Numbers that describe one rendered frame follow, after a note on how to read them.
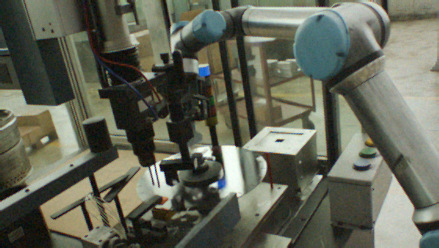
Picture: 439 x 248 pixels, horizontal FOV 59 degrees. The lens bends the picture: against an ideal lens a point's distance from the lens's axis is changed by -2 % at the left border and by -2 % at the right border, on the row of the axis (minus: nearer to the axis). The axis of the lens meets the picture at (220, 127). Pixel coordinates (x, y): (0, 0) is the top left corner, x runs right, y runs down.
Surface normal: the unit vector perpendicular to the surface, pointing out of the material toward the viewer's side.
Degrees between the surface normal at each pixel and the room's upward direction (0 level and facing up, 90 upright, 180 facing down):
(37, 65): 90
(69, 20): 90
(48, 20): 90
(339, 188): 90
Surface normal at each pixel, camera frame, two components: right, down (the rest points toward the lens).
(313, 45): -0.80, 0.23
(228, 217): 0.84, 0.06
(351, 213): -0.52, 0.38
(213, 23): 0.55, -0.19
